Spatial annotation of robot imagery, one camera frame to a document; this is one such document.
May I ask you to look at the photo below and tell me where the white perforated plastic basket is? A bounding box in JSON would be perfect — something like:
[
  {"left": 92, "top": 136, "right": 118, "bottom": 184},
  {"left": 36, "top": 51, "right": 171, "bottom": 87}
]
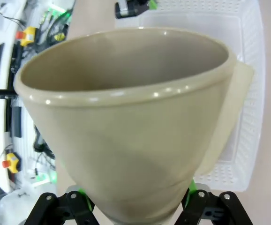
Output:
[{"left": 114, "top": 0, "right": 266, "bottom": 192}]

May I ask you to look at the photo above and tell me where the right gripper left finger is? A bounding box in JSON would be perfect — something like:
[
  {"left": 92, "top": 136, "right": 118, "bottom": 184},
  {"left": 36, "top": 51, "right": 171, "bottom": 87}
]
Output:
[{"left": 33, "top": 186, "right": 98, "bottom": 225}]

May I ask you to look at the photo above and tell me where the yellow emergency stop box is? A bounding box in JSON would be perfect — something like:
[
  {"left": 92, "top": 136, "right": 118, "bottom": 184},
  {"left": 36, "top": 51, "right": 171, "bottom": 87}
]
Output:
[
  {"left": 1, "top": 152, "right": 21, "bottom": 174},
  {"left": 15, "top": 26, "right": 39, "bottom": 46}
]

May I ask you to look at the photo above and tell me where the black rectangular box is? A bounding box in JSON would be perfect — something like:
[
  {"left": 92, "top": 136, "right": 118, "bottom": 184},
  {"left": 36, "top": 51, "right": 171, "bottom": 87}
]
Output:
[{"left": 11, "top": 106, "right": 23, "bottom": 139}]

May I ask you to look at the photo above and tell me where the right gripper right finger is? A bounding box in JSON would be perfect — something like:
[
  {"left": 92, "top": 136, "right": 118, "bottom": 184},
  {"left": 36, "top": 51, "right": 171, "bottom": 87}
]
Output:
[{"left": 176, "top": 180, "right": 253, "bottom": 225}]

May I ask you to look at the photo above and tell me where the beige plastic cup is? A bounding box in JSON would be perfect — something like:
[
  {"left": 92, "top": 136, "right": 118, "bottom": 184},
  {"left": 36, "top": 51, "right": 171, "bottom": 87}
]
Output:
[{"left": 15, "top": 26, "right": 255, "bottom": 225}]

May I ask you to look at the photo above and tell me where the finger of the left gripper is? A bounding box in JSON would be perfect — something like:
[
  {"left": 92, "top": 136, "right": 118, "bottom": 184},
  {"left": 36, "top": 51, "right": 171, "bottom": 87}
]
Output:
[{"left": 115, "top": 0, "right": 158, "bottom": 19}]

